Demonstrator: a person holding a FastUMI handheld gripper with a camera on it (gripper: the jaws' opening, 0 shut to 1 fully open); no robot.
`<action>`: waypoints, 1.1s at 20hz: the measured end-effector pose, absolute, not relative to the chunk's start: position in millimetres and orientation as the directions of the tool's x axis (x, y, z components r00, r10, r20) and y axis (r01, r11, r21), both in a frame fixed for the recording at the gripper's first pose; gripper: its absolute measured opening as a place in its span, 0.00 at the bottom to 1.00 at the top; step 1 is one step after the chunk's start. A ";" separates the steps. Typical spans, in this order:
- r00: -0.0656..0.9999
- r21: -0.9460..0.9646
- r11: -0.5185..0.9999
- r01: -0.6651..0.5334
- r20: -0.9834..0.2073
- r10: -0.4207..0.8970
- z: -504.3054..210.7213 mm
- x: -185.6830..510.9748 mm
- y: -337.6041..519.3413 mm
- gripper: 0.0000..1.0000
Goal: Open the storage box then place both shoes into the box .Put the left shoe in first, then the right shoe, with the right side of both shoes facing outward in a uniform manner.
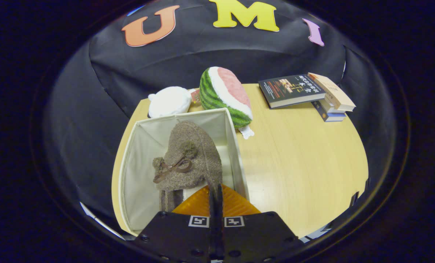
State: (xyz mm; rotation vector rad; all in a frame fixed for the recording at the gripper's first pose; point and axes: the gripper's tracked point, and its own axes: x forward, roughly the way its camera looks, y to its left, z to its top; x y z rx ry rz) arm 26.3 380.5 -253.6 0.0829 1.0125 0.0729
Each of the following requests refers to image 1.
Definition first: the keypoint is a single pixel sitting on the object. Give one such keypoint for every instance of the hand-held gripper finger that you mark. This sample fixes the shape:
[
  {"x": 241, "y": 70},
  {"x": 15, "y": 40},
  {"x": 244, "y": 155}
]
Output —
[
  {"x": 213, "y": 237},
  {"x": 220, "y": 237}
]

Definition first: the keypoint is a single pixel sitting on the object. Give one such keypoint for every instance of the brown fuzzy shoe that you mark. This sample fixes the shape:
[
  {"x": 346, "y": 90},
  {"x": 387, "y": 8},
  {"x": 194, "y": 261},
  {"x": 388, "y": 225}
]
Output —
[{"x": 199, "y": 153}]

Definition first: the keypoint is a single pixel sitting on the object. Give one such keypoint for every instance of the cream fabric storage box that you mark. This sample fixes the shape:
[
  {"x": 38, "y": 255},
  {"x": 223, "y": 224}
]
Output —
[{"x": 141, "y": 175}]

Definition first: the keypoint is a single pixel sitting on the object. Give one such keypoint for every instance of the white plush toy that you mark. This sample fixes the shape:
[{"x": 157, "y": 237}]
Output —
[{"x": 168, "y": 102}]

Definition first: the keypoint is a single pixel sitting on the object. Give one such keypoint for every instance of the watermelon slice plush toy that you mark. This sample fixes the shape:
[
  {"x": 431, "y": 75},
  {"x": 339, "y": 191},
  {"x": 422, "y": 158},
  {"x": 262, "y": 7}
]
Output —
[{"x": 221, "y": 91}]

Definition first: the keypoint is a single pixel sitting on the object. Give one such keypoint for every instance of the black cover book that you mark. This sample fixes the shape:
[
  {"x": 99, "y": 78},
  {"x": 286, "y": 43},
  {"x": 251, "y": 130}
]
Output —
[{"x": 290, "y": 90}]

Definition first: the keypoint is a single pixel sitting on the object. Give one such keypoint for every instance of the blue cover book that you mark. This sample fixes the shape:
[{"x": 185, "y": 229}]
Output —
[{"x": 330, "y": 117}]

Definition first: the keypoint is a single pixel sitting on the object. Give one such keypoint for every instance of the beige cover book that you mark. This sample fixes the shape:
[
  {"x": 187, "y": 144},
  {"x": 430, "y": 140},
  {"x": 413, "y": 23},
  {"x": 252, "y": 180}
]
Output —
[{"x": 334, "y": 93}]

